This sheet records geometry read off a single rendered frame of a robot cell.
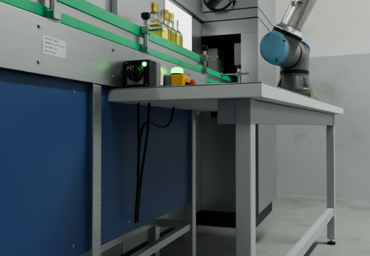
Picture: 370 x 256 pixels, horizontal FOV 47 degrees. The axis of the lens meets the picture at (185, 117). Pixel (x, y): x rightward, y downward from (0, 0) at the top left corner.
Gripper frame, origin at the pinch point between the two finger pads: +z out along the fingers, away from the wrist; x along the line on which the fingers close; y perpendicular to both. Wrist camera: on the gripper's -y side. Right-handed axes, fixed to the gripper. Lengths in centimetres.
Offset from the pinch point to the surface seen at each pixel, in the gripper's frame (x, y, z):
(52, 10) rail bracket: 101, 14, 28
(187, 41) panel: -57, 42, 4
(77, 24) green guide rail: 89, 16, 28
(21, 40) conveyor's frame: 110, 14, 36
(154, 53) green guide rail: 45, 16, 28
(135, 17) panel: 9.5, 42.0, 5.4
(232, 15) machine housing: -90, 24, -18
